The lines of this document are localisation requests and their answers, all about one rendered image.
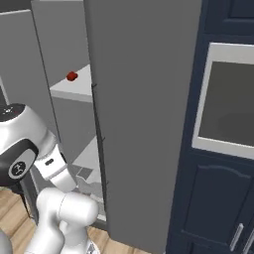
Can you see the white framed oven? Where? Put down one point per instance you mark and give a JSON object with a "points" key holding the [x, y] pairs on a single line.
{"points": [[228, 102]]}

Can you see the grey fridge freezer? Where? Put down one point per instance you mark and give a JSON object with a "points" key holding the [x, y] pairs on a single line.
{"points": [[142, 115]]}

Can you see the dark blue cupboard door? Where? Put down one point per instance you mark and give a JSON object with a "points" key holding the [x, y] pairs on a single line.
{"points": [[211, 205]]}

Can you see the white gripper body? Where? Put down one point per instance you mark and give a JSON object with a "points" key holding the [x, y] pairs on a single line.
{"points": [[64, 181]]}

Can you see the red bell pepper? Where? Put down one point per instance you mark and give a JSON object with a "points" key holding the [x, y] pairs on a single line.
{"points": [[71, 76]]}

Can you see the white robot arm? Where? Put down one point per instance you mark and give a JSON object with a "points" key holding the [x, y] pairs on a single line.
{"points": [[23, 132]]}

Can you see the white freezer shelf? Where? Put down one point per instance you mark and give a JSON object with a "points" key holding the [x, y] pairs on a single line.
{"points": [[76, 87]]}

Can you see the dark blue cupboard unit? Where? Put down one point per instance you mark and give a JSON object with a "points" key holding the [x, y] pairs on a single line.
{"points": [[195, 99]]}

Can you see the grey freezer door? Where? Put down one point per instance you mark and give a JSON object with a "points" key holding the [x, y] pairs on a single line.
{"points": [[20, 59]]}

